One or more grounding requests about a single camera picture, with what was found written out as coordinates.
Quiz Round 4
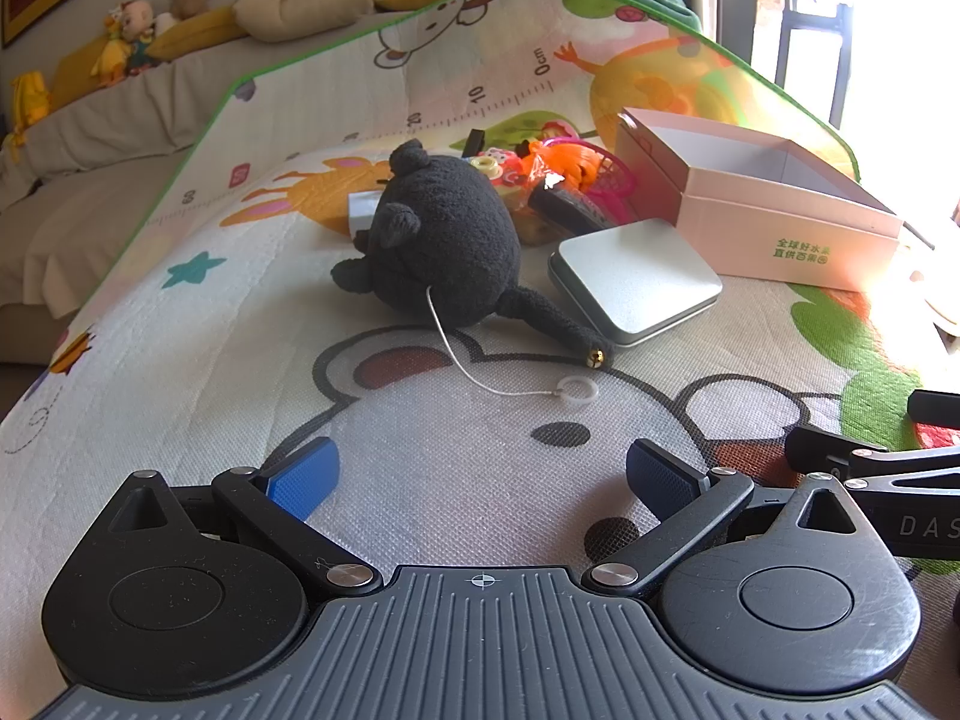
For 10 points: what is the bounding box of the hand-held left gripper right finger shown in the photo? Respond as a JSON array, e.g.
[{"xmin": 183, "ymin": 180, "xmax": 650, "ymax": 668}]
[{"xmin": 583, "ymin": 438, "xmax": 865, "ymax": 601}]

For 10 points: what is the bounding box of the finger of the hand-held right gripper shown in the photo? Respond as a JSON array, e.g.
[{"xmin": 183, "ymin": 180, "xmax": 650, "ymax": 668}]
[
  {"xmin": 906, "ymin": 388, "xmax": 960, "ymax": 430},
  {"xmin": 784, "ymin": 424, "xmax": 960, "ymax": 497}
]

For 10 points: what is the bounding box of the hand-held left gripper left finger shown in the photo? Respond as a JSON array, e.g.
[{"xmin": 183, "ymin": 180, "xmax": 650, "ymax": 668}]
[{"xmin": 105, "ymin": 435, "xmax": 383, "ymax": 601}]

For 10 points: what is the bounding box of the silver tin box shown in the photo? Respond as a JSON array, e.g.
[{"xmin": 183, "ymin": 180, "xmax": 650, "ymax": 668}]
[{"xmin": 547, "ymin": 219, "xmax": 725, "ymax": 347}]

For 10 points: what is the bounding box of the pink cardboard box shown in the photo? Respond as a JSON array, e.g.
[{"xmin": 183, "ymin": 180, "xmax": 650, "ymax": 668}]
[{"xmin": 615, "ymin": 106, "xmax": 935, "ymax": 293}]

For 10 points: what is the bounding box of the small white box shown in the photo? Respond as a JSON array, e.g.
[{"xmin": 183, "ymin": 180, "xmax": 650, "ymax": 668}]
[{"xmin": 347, "ymin": 191, "xmax": 389, "ymax": 236}]

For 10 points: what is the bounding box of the black plush toy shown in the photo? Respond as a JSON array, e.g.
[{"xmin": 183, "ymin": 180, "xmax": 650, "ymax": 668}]
[{"xmin": 332, "ymin": 139, "xmax": 617, "ymax": 410}]

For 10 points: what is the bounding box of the black plastic packet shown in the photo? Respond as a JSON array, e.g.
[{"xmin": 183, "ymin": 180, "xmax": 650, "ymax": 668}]
[{"xmin": 529, "ymin": 184, "xmax": 614, "ymax": 235}]

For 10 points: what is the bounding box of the pink mesh scoop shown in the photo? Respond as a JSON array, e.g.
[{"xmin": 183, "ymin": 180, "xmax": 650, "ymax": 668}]
[{"xmin": 559, "ymin": 136, "xmax": 640, "ymax": 201}]

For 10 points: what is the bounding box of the orange pumpkin toy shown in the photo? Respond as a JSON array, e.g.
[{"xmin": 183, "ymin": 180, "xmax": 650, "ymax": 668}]
[{"xmin": 523, "ymin": 137, "xmax": 601, "ymax": 190}]

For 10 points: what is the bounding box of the cartoon printed play mat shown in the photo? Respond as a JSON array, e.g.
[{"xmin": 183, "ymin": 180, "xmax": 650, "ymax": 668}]
[{"xmin": 0, "ymin": 0, "xmax": 960, "ymax": 616}]

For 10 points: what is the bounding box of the grey covered sofa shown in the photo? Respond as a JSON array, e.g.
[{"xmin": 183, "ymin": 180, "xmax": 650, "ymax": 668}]
[{"xmin": 0, "ymin": 9, "xmax": 410, "ymax": 368}]

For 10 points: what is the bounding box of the small yellow plush toy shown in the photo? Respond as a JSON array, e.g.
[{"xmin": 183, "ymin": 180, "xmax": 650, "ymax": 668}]
[{"xmin": 6, "ymin": 71, "xmax": 53, "ymax": 160}]

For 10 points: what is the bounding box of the orange haired doll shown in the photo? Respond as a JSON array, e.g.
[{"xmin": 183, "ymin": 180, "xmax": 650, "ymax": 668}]
[{"xmin": 91, "ymin": 0, "xmax": 160, "ymax": 81}]

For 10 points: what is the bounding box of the cream pillow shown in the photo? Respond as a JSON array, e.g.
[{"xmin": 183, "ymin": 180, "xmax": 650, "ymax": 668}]
[{"xmin": 232, "ymin": 0, "xmax": 387, "ymax": 43}]

